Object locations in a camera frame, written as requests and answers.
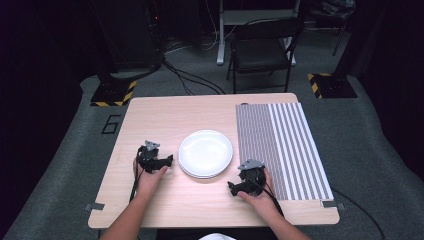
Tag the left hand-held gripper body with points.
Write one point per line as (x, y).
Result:
(148, 157)

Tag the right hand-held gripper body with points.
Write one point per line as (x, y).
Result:
(252, 176)

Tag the person's left hand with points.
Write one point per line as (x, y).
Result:
(148, 181)

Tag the person's right hand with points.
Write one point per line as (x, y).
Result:
(261, 201)

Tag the grey white striped mat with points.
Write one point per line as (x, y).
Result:
(286, 150)

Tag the person's white clothing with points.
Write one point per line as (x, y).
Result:
(216, 237)

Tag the black stand base striped tape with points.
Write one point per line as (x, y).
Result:
(111, 95)
(333, 86)

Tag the grey tape piece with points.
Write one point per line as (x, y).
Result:
(94, 207)
(332, 204)

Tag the black cabinet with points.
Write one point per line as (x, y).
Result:
(136, 33)

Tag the black folding chair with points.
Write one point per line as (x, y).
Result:
(263, 50)

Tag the dark cluttered stand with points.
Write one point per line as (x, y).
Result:
(335, 16)

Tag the white desk frame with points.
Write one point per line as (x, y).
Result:
(230, 16)

